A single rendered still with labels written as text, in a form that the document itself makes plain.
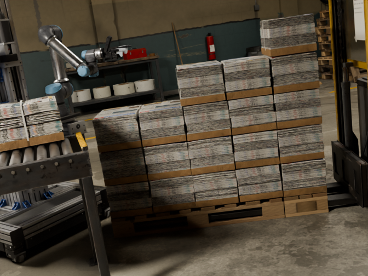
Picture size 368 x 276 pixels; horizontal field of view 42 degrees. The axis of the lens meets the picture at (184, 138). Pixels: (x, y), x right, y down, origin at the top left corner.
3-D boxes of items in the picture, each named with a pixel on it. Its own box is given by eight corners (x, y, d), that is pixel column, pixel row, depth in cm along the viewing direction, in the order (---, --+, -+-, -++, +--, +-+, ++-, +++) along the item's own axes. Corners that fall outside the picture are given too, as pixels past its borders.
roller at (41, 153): (44, 150, 270) (47, 142, 269) (45, 171, 225) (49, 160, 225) (35, 148, 268) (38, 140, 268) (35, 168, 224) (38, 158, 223)
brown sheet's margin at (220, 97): (179, 97, 336) (179, 91, 336) (220, 92, 336) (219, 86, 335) (180, 106, 300) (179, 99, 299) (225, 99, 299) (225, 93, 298)
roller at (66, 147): (69, 144, 273) (68, 136, 272) (75, 162, 229) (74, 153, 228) (61, 146, 272) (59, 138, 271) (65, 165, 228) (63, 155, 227)
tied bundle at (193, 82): (179, 98, 337) (175, 66, 332) (220, 93, 336) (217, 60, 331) (180, 107, 300) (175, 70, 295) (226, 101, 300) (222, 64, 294)
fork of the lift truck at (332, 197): (201, 217, 329) (200, 211, 328) (352, 197, 325) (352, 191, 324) (201, 222, 320) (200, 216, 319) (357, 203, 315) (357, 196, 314)
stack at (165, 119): (121, 217, 358) (102, 109, 340) (275, 197, 353) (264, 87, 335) (113, 239, 320) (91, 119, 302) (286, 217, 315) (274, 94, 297)
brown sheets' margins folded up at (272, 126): (118, 199, 355) (107, 133, 343) (273, 179, 350) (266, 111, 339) (110, 219, 317) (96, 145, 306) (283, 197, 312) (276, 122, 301)
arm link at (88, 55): (86, 62, 348) (84, 50, 346) (99, 59, 346) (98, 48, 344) (81, 62, 341) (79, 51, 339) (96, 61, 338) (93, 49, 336)
